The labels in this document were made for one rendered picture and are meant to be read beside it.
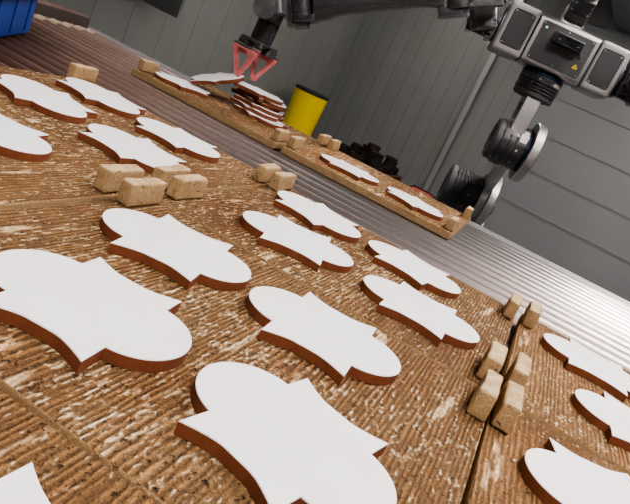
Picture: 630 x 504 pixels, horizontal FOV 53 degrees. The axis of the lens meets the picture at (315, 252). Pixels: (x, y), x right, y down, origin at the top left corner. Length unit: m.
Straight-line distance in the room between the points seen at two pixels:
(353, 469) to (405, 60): 8.56
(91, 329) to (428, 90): 8.37
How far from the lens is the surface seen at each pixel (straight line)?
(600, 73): 2.17
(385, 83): 8.91
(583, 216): 8.17
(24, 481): 0.30
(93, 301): 0.44
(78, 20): 2.15
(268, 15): 1.59
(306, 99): 7.56
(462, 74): 8.60
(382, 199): 1.32
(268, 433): 0.38
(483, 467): 0.50
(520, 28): 2.13
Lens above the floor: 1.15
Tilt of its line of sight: 17 degrees down
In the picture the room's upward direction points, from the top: 25 degrees clockwise
